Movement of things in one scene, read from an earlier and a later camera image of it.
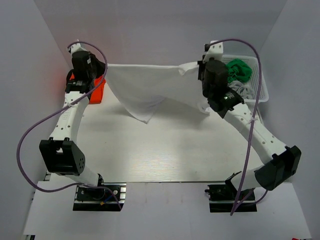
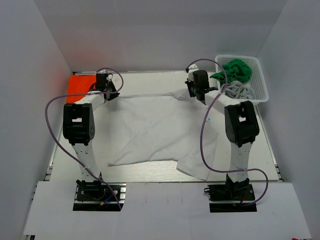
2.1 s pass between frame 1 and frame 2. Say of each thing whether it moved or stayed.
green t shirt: stayed
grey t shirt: stayed
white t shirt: moved
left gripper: moved
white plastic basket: stayed
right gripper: moved
